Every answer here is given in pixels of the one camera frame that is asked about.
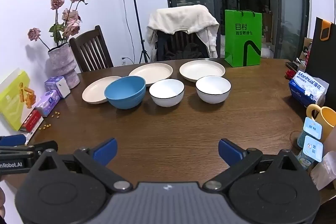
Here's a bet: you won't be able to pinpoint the dark wooden chair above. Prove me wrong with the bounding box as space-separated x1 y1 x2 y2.
155 30 210 62
69 25 114 73

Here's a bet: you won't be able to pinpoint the cream jacket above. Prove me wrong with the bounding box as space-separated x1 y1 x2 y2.
146 4 220 59

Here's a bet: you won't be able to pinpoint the white bowl with black rim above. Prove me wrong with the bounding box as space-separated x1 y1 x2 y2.
196 76 232 104
149 79 185 107

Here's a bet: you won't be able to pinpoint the translucent plastic container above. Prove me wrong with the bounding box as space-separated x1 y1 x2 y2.
310 151 336 191

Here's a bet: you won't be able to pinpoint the black and orange paper bag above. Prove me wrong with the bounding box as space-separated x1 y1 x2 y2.
306 17 336 109

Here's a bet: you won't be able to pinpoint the navy garment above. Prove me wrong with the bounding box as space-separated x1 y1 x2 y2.
156 31 174 61

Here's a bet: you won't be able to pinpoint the blue bowl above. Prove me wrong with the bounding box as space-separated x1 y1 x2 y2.
104 76 146 110

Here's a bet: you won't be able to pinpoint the small bottle with blue lid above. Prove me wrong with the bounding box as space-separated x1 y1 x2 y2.
297 117 323 149
298 135 324 170

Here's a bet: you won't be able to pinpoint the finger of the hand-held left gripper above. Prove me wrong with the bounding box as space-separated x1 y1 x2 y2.
0 135 26 147
0 141 58 160

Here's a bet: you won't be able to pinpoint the cream plate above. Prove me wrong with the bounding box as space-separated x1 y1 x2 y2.
128 63 173 86
179 60 226 83
82 76 122 104

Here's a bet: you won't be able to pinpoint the black clothes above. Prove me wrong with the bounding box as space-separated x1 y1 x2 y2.
181 42 209 59

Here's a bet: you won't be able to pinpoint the black light stand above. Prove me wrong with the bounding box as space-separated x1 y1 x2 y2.
128 0 151 64

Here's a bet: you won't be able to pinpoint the yellow-green snack box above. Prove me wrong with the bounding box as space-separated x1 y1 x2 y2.
0 70 36 132

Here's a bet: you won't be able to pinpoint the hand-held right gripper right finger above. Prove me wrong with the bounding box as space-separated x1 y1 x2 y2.
204 138 303 193

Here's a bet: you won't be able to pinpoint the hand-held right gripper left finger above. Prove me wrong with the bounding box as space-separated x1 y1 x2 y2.
34 138 132 193

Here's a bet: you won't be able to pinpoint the scattered yellow snack bits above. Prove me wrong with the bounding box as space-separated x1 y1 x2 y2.
39 111 60 130

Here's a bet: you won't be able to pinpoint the green paper bag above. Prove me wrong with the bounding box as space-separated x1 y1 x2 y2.
224 9 263 68

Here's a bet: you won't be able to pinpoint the purple tissue pack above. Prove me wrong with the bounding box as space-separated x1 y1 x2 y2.
35 90 61 117

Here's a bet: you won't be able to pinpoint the white box with red mark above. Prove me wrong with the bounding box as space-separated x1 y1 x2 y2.
18 119 45 142

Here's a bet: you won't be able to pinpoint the blue and white tissue pack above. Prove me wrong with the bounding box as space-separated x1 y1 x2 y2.
288 70 330 109

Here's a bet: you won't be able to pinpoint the purple and white box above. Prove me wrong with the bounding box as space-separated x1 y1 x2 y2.
45 76 71 99

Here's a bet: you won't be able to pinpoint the cardboard box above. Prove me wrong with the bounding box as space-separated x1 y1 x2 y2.
302 36 314 56

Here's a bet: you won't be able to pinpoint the pink textured vase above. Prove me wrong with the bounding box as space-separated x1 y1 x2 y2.
48 42 80 89

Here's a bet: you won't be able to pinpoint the yellow mug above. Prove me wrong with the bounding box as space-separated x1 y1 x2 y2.
306 104 336 143

